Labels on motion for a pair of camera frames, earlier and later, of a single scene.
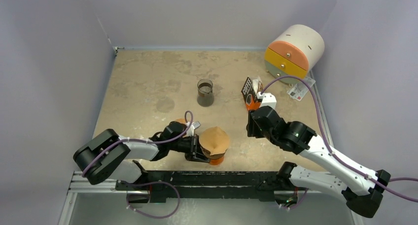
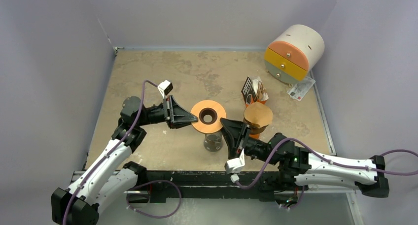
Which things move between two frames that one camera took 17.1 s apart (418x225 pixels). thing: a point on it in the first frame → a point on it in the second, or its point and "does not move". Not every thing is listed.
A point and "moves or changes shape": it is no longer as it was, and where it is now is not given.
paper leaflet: x=298 y=91 does not move
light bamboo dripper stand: x=182 y=120 moves or changes shape
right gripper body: x=254 y=119 → x=244 y=138
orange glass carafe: x=217 y=162 moves or changes shape
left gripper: x=195 y=152 → x=178 y=116
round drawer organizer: x=295 y=52 does not move
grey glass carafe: x=205 y=97 → x=213 y=142
